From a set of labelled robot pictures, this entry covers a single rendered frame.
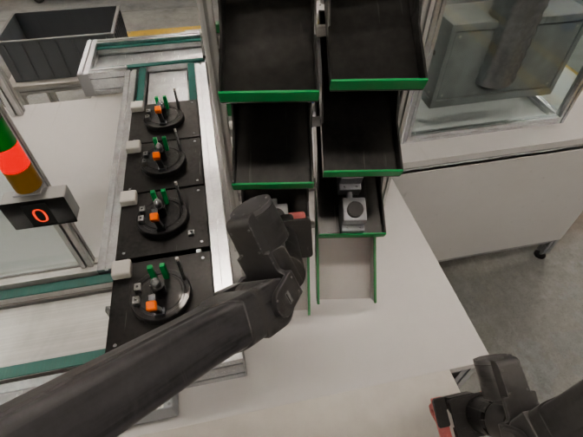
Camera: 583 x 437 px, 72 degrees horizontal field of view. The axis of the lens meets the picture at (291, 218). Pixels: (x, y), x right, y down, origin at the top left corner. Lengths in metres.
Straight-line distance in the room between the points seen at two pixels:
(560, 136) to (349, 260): 1.18
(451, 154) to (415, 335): 0.77
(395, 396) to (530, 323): 1.42
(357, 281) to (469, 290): 1.42
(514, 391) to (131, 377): 0.53
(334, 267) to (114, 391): 0.67
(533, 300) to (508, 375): 1.75
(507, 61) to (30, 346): 1.60
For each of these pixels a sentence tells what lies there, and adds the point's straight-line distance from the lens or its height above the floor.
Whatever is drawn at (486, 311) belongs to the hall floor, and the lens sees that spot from 2.28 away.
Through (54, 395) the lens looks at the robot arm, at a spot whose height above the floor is 1.53.
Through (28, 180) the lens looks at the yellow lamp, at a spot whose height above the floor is 1.29.
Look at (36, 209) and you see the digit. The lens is 0.95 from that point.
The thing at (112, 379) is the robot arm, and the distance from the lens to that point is 0.34.
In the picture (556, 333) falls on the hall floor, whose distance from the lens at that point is 2.38.
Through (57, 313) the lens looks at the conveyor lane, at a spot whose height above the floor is 0.92.
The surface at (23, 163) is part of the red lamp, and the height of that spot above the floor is 1.32.
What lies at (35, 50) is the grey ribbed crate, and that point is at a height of 0.79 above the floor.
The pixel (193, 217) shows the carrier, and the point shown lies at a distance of 1.16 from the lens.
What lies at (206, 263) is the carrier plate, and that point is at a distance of 1.05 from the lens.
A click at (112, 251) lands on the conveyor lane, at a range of 1.16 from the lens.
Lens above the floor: 1.80
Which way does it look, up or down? 48 degrees down
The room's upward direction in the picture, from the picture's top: straight up
